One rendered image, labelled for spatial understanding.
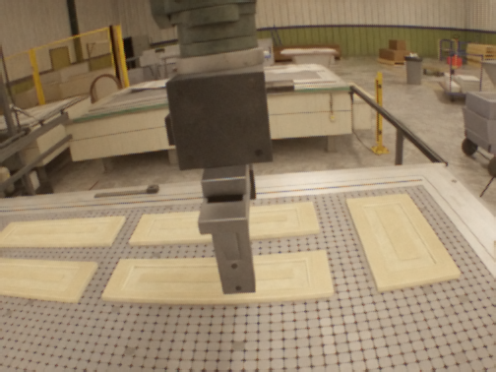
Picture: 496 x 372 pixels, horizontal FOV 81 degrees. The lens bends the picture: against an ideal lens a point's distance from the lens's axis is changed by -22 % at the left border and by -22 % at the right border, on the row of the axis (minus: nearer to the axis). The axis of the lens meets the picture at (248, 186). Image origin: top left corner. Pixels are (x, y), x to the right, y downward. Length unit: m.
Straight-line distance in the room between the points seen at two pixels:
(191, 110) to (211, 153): 0.07
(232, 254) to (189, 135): 0.17
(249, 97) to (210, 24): 0.13
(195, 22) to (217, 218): 0.27
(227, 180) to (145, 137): 3.78
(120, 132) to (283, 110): 1.91
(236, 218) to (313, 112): 3.57
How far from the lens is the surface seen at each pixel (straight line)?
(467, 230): 1.29
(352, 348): 0.84
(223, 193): 0.48
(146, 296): 1.01
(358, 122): 4.12
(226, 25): 0.52
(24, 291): 1.25
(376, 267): 1.03
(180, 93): 0.48
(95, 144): 4.51
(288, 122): 3.97
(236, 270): 0.52
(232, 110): 0.48
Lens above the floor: 1.53
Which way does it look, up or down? 25 degrees down
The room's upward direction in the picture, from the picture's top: 7 degrees counter-clockwise
